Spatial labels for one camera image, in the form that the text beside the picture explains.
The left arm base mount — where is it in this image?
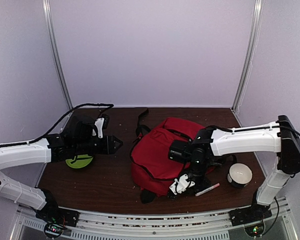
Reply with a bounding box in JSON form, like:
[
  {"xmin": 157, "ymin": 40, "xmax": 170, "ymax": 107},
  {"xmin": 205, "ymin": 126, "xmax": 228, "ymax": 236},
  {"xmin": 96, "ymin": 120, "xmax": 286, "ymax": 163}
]
[{"xmin": 34, "ymin": 208, "xmax": 80, "ymax": 227}]

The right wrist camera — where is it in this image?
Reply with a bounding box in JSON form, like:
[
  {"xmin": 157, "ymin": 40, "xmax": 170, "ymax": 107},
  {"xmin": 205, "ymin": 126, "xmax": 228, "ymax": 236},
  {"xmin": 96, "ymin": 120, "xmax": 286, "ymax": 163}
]
[{"xmin": 169, "ymin": 174, "xmax": 195, "ymax": 195}]

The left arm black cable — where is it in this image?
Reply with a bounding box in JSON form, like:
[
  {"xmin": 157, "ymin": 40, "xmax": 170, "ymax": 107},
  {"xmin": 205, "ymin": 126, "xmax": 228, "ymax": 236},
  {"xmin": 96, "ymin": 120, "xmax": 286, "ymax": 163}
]
[{"xmin": 0, "ymin": 102, "xmax": 115, "ymax": 148}]

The right aluminium corner post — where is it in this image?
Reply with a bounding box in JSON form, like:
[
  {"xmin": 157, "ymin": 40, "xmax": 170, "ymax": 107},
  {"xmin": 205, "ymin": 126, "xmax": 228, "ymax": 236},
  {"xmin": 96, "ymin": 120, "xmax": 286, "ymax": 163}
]
[{"xmin": 231, "ymin": 0, "xmax": 264, "ymax": 115}]

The aluminium corner post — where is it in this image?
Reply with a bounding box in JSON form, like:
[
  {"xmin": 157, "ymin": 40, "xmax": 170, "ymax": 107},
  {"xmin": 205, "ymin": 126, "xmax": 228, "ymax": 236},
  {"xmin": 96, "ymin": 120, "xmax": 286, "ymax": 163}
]
[
  {"xmin": 41, "ymin": 0, "xmax": 75, "ymax": 118},
  {"xmin": 231, "ymin": 0, "xmax": 264, "ymax": 115}
]

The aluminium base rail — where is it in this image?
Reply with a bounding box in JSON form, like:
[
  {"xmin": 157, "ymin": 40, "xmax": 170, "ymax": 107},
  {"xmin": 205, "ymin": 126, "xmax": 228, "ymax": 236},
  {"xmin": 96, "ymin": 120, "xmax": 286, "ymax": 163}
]
[{"xmin": 9, "ymin": 196, "xmax": 297, "ymax": 240}]

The pink white pen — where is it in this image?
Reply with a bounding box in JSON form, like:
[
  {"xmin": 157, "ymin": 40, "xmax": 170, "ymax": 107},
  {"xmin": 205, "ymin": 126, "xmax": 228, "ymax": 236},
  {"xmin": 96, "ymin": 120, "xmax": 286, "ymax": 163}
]
[{"xmin": 195, "ymin": 183, "xmax": 220, "ymax": 197}]

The white dark bowl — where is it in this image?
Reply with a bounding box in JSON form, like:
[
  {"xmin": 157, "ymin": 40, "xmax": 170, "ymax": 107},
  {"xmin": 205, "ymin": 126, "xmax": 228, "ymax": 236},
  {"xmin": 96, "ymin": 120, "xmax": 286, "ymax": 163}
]
[{"xmin": 227, "ymin": 163, "xmax": 253, "ymax": 189}]

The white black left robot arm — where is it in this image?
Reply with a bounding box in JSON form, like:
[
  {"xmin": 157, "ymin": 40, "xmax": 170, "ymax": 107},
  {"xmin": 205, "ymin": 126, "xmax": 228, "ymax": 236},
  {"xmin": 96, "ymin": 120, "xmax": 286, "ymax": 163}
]
[{"xmin": 0, "ymin": 114, "xmax": 123, "ymax": 222}]

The green plate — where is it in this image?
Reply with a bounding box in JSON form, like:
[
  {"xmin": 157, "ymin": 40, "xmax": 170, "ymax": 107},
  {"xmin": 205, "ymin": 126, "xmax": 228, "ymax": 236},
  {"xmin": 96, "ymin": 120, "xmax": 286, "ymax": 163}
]
[{"xmin": 65, "ymin": 154, "xmax": 94, "ymax": 169}]

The red student backpack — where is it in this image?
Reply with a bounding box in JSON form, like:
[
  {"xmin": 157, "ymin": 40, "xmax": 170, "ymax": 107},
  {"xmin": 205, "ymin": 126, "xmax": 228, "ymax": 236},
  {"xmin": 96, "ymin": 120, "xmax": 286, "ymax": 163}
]
[{"xmin": 129, "ymin": 107, "xmax": 237, "ymax": 204}]

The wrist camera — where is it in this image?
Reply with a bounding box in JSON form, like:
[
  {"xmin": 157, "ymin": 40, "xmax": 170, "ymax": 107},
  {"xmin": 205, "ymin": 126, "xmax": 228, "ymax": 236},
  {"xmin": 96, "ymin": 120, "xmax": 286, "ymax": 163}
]
[
  {"xmin": 169, "ymin": 174, "xmax": 195, "ymax": 195},
  {"xmin": 92, "ymin": 114, "xmax": 110, "ymax": 139}
]

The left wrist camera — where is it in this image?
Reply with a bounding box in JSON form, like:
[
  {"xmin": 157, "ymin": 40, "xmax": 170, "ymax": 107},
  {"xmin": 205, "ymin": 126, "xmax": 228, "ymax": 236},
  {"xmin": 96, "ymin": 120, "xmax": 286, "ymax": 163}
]
[{"xmin": 92, "ymin": 114, "xmax": 110, "ymax": 139}]

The left aluminium corner post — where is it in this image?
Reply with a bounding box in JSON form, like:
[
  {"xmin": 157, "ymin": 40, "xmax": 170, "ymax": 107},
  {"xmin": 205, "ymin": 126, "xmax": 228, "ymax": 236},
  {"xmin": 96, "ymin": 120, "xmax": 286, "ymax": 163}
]
[{"xmin": 41, "ymin": 0, "xmax": 75, "ymax": 118}]

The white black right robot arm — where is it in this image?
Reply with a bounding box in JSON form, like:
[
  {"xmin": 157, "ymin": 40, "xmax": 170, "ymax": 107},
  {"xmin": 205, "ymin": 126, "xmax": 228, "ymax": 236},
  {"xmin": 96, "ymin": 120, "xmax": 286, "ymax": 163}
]
[{"xmin": 168, "ymin": 115, "xmax": 300, "ymax": 221}]

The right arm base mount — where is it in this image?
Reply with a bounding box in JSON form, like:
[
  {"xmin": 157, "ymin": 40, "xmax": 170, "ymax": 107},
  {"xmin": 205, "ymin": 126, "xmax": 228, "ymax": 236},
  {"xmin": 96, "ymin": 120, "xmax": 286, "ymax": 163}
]
[{"xmin": 228, "ymin": 205, "xmax": 272, "ymax": 227}]

